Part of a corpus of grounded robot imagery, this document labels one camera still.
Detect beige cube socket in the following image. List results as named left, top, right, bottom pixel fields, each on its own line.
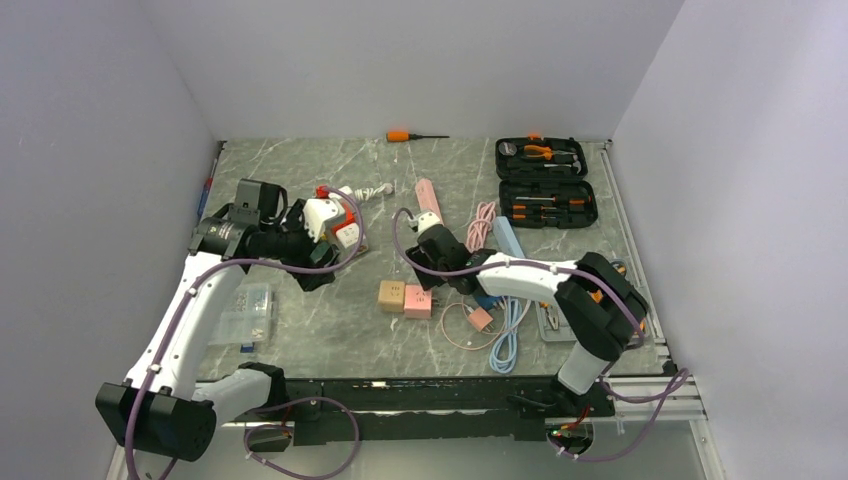
left=377, top=280, right=406, bottom=313

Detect red cube socket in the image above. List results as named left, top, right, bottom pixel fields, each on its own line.
left=327, top=212, right=355, bottom=233

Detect green cube socket lion print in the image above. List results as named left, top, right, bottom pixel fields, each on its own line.
left=309, top=240, right=340, bottom=268

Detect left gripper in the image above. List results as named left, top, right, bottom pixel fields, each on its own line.
left=260, top=200, right=340, bottom=290

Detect thin pink charging cable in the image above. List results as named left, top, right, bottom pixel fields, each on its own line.
left=440, top=301, right=508, bottom=350

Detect orange handled screwdriver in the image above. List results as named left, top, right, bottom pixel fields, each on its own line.
left=385, top=131, right=448, bottom=143

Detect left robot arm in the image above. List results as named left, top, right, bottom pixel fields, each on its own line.
left=95, top=179, right=347, bottom=461

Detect pink power strip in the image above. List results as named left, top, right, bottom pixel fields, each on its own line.
left=415, top=178, right=443, bottom=220

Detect light blue power strip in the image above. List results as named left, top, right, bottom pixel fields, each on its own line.
left=492, top=216, right=526, bottom=259

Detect light blue power cable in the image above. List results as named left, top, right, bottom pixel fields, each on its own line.
left=488, top=298, right=535, bottom=376

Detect white cube socket tiger print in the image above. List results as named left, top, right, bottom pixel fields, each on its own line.
left=333, top=222, right=361, bottom=250

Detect salmon usb charger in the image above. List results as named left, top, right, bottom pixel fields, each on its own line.
left=467, top=308, right=494, bottom=333

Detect black tool case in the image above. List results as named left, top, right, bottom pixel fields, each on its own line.
left=495, top=135, right=599, bottom=230

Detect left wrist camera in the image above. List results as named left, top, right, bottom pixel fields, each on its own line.
left=302, top=186, right=342, bottom=242

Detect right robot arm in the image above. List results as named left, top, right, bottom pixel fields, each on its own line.
left=393, top=225, right=649, bottom=415

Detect white coiled power cable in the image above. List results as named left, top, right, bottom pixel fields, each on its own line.
left=354, top=183, right=395, bottom=203

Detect pink cube socket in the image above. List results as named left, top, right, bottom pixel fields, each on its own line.
left=403, top=284, right=433, bottom=320

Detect white power strip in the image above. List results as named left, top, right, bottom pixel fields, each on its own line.
left=316, top=188, right=369, bottom=256

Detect clear plastic screw box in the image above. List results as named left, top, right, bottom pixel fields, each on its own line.
left=209, top=283, right=276, bottom=353

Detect dark blue cube socket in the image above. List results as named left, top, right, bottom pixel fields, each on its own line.
left=473, top=295, right=503, bottom=311

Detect pink power cable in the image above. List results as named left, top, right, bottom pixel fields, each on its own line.
left=465, top=201, right=497, bottom=254

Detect grey tool tray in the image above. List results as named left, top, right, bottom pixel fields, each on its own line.
left=533, top=302, right=576, bottom=343

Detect red blue pen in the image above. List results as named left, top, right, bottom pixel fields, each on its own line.
left=196, top=174, right=213, bottom=220

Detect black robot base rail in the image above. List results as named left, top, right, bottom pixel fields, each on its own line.
left=239, top=375, right=615, bottom=446

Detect orange pliers in case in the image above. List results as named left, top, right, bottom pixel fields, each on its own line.
left=521, top=144, right=579, bottom=163

